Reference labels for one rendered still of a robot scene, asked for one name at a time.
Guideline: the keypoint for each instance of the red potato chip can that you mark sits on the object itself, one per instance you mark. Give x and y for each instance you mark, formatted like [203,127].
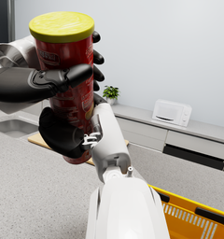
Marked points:
[65,51]

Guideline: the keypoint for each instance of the yellow slatted basket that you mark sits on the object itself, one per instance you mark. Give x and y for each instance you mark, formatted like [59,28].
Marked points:
[191,217]

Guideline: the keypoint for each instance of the steel sink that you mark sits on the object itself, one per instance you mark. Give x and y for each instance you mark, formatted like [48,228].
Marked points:
[14,127]

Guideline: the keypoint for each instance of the small potted plant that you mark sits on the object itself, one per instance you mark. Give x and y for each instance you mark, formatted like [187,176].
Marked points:
[111,93]

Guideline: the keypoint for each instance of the wooden cutting board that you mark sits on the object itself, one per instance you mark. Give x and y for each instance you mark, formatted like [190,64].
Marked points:
[39,139]

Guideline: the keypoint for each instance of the dark tall refrigerator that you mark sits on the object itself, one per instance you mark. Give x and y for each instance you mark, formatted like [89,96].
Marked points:
[2,20]

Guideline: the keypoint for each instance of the white microwave oven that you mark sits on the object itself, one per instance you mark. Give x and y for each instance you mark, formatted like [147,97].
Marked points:
[171,112]

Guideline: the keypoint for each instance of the grey kitchen cabinet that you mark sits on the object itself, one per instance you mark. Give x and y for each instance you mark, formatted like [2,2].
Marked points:
[179,137]

